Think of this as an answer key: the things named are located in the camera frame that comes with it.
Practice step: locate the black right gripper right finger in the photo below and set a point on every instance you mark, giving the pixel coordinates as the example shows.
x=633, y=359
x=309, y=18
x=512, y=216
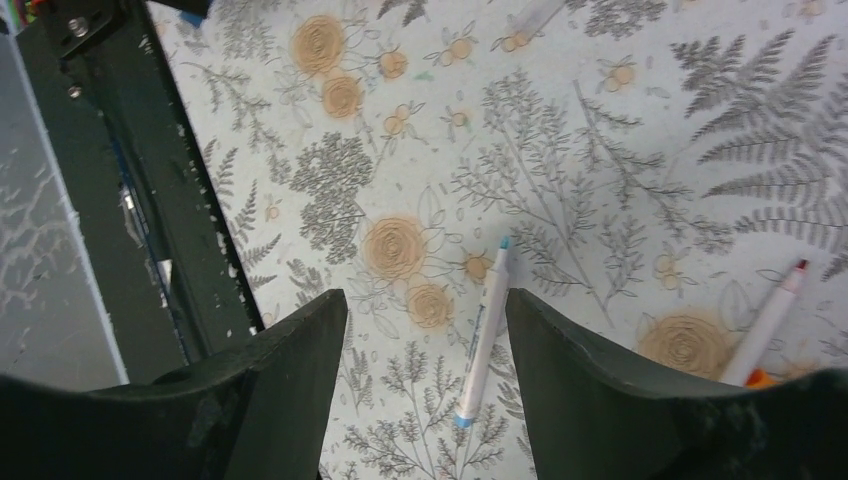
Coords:
x=596, y=410

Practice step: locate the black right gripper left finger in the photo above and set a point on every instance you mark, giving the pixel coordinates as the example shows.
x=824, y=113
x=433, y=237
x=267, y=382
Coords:
x=256, y=411

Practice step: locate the white pen blue tip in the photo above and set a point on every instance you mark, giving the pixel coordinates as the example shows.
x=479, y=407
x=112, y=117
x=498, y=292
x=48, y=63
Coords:
x=487, y=324

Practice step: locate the white pen orange cap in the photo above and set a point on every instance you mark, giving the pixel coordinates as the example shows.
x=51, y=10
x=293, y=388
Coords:
x=770, y=317

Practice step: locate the floral patterned mat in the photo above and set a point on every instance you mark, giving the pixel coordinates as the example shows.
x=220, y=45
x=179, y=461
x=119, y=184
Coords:
x=658, y=167

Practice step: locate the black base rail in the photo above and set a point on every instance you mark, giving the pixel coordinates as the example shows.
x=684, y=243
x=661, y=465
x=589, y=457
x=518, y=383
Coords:
x=164, y=261

